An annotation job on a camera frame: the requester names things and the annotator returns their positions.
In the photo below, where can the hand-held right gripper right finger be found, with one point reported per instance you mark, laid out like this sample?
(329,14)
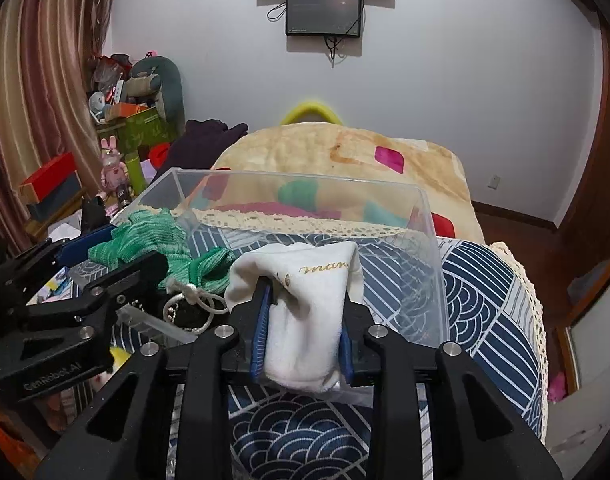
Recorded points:
(346,356)

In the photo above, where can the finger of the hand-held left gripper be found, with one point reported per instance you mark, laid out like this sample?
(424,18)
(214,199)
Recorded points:
(87,246)
(130,277)

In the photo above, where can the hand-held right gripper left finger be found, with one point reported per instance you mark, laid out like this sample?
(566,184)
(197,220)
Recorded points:
(261,341)

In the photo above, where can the light green knitted cloth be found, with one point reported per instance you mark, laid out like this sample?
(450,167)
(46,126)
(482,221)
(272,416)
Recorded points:
(150,232)

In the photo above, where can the white cloth with gold print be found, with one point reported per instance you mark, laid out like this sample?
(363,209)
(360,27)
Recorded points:
(305,310)

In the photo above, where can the clear plastic box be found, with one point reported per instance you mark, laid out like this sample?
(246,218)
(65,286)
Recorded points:
(427,280)

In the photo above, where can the red soft item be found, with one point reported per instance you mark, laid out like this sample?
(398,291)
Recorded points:
(160,156)

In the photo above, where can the grey-blue flat box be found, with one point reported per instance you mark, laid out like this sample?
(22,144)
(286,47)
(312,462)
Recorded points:
(55,200)

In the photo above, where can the pink rabbit toy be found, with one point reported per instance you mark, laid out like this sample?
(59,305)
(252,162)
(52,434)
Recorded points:
(114,170)

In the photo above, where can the red flat box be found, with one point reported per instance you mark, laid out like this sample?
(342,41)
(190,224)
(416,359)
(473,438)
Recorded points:
(47,175)

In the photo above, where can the dark green cloth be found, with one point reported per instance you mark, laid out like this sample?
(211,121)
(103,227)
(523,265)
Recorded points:
(212,266)

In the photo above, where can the green bottle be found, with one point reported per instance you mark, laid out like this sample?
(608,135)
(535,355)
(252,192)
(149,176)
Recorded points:
(135,172)

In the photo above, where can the green cardboard box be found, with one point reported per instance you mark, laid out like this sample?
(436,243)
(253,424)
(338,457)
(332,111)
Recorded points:
(140,130)

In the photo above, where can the orange box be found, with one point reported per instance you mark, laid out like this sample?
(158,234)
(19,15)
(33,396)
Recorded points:
(127,110)

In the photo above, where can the blue wave-patterned bedspread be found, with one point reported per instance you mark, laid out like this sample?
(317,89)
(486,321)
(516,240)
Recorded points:
(485,305)

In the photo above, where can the dark purple garment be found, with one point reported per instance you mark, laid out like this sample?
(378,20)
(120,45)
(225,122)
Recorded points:
(205,140)

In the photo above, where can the striped pink curtain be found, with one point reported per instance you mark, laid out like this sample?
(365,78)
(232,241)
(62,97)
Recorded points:
(40,85)

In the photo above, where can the beige patterned fleece blanket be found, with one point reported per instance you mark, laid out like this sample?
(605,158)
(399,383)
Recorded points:
(345,152)

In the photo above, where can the pink item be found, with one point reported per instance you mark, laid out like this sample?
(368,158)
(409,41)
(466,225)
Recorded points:
(557,386)

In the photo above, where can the yellow curved object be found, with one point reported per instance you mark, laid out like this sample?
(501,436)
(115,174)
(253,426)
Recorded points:
(310,109)

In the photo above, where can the white wall socket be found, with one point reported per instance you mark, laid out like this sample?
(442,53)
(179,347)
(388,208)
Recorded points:
(493,181)

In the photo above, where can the small black wall monitor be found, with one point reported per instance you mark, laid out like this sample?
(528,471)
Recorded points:
(324,12)

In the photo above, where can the brown wooden door frame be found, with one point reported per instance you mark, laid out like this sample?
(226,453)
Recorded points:
(605,135)

